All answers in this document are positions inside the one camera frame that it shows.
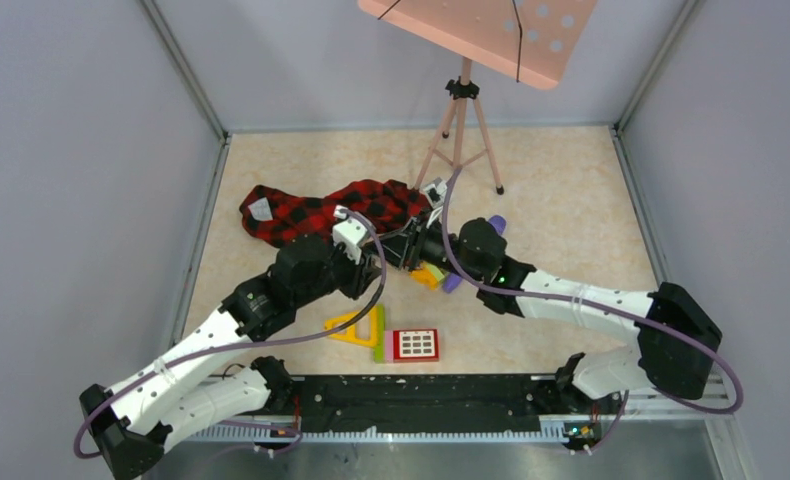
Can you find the green toy plate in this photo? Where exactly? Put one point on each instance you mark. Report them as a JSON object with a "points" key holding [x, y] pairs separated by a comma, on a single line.
{"points": [[379, 317]]}

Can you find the purple toy microphone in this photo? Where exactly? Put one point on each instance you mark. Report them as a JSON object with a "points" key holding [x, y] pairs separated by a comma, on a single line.
{"points": [[452, 281]]}

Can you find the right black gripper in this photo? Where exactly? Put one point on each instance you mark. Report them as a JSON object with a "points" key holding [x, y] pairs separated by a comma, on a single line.
{"points": [[395, 245]]}

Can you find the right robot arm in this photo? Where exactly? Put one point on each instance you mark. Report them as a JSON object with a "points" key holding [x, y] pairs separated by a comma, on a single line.
{"points": [[667, 336]]}

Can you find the red black plaid shirt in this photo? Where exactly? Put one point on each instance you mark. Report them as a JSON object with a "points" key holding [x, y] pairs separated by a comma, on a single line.
{"points": [[277, 217]]}

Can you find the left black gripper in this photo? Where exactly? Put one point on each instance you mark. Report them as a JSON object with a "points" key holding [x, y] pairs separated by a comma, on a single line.
{"points": [[361, 275]]}

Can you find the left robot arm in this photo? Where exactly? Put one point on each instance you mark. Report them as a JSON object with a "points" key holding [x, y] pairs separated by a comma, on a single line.
{"points": [[135, 422]]}

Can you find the pink perforated stand tray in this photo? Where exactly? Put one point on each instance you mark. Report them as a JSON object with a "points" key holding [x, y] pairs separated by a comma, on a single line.
{"points": [[530, 41]]}

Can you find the red window toy block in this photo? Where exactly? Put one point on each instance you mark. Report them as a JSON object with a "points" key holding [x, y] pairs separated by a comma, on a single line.
{"points": [[411, 346]]}

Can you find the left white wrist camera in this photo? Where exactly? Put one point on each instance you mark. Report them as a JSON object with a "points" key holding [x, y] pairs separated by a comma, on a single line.
{"points": [[351, 230]]}

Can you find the yellow triangle toy piece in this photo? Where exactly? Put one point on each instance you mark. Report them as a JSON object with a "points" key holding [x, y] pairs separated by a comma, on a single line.
{"points": [[362, 333]]}

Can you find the pink music stand tripod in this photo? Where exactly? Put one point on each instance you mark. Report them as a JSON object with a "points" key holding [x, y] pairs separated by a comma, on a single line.
{"points": [[464, 95]]}

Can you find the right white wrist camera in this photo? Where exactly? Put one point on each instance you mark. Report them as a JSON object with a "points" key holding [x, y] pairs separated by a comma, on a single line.
{"points": [[436, 193]]}

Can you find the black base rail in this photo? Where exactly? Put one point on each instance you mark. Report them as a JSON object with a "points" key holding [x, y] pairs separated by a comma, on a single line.
{"points": [[433, 404]]}

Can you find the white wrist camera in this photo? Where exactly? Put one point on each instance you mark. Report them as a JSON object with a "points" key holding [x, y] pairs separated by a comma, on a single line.
{"points": [[351, 230], [436, 193]]}

